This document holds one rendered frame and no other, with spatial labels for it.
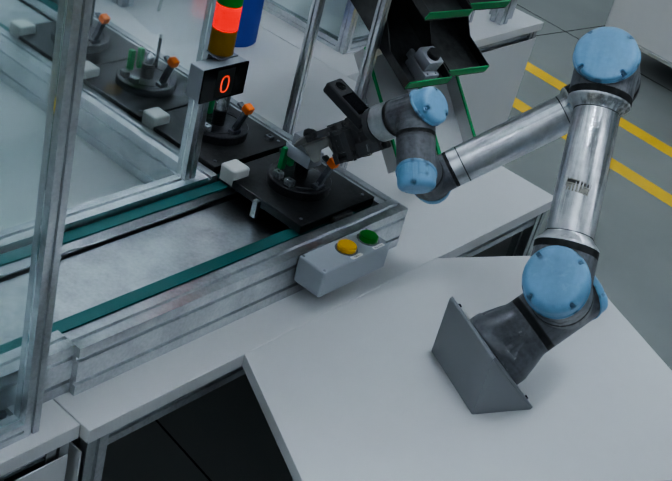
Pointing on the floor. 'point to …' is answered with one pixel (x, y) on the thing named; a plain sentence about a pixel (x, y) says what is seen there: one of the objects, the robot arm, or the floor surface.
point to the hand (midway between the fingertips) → (306, 138)
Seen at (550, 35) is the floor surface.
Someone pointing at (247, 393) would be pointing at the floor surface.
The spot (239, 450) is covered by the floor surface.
